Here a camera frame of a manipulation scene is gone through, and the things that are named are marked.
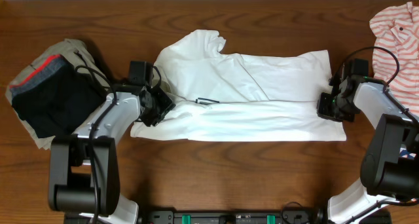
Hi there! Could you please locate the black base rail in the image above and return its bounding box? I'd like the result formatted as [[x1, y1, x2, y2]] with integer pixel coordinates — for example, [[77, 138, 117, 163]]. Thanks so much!
[[64, 210, 393, 224]]

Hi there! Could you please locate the pink white striped shirt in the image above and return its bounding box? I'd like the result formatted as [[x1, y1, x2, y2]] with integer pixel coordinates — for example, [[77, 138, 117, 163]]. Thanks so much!
[[369, 2, 418, 115]]

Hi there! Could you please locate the folded khaki garment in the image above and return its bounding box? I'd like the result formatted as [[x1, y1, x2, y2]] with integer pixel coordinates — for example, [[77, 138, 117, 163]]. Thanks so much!
[[5, 39, 105, 150]]

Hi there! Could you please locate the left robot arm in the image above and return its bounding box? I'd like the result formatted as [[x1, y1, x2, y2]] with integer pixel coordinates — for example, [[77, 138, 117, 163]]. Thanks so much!
[[48, 61, 175, 223]]

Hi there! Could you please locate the right black cable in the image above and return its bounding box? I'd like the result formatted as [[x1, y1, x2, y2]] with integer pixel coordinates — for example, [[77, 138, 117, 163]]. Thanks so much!
[[329, 46, 419, 126]]

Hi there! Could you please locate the left black cable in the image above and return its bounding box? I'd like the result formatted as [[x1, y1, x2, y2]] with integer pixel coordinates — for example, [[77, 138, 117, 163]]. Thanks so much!
[[74, 65, 163, 224]]

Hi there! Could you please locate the dark blue garment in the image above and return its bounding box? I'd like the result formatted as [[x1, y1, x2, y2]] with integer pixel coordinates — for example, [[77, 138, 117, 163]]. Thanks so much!
[[399, 148, 416, 160]]

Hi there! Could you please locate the black cable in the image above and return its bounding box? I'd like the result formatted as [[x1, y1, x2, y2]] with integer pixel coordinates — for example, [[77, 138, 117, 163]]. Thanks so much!
[[74, 65, 163, 224], [329, 46, 419, 126]]

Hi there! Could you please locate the white t-shirt green logo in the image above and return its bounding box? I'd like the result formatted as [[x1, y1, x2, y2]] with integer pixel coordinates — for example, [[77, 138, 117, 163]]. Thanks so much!
[[130, 29, 346, 141]]

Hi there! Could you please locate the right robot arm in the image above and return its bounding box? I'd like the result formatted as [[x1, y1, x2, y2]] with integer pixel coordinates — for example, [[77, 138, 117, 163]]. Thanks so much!
[[312, 59, 418, 223]]

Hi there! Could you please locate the folded black garment red waistband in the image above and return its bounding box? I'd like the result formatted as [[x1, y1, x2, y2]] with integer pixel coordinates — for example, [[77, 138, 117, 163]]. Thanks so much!
[[10, 54, 106, 138]]

